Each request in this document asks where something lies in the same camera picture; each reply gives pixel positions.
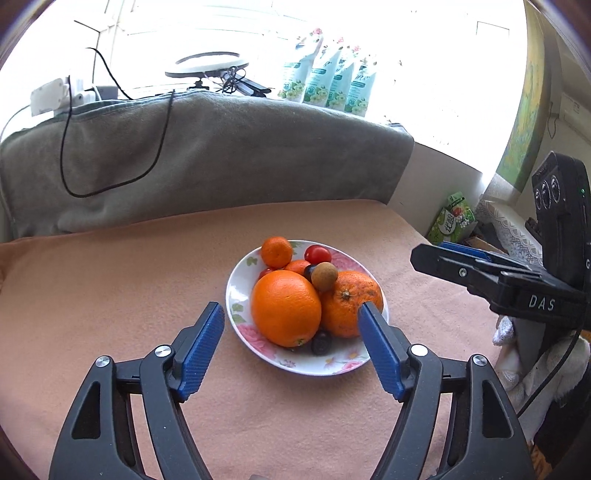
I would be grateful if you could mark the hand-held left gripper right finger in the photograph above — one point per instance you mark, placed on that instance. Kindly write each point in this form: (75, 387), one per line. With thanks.
(383, 350)

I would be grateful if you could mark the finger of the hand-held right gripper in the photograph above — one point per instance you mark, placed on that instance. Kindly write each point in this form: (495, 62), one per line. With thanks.
(466, 251)
(443, 265)

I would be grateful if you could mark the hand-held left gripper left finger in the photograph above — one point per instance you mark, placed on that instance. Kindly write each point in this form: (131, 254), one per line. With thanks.
(203, 350)

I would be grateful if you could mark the large spotted orange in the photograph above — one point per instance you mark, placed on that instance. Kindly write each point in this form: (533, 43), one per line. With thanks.
(346, 304)

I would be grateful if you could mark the dark grape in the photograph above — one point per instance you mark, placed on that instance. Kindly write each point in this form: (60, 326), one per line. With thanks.
(321, 344)
(308, 272)

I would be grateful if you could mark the floral white plate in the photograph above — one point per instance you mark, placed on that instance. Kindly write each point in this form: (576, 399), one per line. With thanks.
(238, 288)

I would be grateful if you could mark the large smooth orange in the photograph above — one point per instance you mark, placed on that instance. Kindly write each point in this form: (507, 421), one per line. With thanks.
(286, 308)

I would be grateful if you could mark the brown longan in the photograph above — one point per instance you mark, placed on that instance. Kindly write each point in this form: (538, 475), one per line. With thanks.
(323, 276)

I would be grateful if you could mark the red cherry tomato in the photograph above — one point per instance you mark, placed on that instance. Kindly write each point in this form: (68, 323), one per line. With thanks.
(265, 272)
(317, 254)

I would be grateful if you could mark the small mandarin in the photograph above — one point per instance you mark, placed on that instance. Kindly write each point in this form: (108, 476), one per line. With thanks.
(298, 266)

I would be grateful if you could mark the person's right hand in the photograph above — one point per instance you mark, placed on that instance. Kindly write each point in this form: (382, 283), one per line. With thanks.
(508, 369)

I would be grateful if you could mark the red cardboard box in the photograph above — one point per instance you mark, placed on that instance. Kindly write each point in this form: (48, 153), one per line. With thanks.
(480, 242)

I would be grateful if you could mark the green carton box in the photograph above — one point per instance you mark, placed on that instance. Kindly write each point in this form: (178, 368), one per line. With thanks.
(450, 226)

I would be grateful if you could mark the white lace cloth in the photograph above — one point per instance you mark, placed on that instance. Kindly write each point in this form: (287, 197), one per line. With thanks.
(508, 230)

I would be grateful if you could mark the grey blanket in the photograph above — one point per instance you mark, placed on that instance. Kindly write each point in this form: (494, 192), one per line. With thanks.
(254, 161)

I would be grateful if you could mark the white power strip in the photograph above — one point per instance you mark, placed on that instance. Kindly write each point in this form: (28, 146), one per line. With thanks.
(46, 94)

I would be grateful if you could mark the wall poster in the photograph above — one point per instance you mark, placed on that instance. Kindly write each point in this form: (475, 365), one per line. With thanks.
(526, 138)

